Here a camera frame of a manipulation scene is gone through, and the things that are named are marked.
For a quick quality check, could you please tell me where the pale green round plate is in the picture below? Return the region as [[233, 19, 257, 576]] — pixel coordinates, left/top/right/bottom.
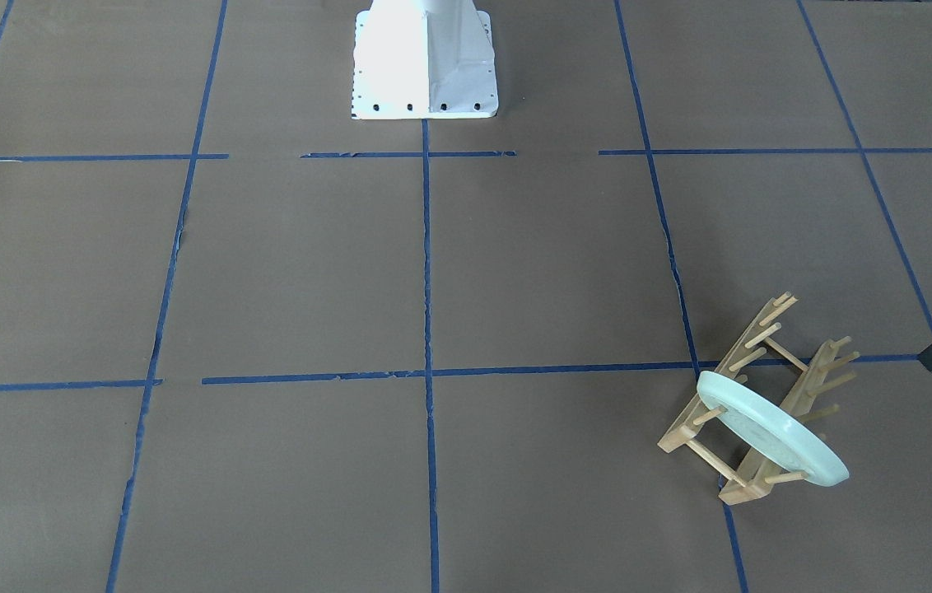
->
[[697, 371, 850, 487]]

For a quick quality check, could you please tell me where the wooden dish rack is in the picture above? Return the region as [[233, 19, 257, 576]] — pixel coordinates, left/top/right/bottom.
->
[[658, 293, 859, 506]]

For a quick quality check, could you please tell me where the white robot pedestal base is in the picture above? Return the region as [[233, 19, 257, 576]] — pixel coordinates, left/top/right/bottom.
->
[[351, 1, 500, 120]]

